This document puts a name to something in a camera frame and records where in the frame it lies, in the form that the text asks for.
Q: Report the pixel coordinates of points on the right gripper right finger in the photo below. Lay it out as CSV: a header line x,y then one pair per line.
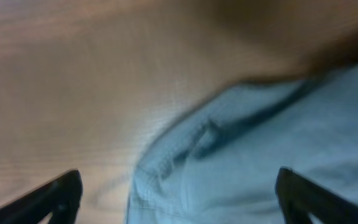
x,y
299,198

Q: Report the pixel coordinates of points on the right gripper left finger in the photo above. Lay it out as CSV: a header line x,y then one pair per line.
x,y
60,198

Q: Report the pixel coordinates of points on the grey shorts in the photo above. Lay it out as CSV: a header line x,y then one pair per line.
x,y
220,163

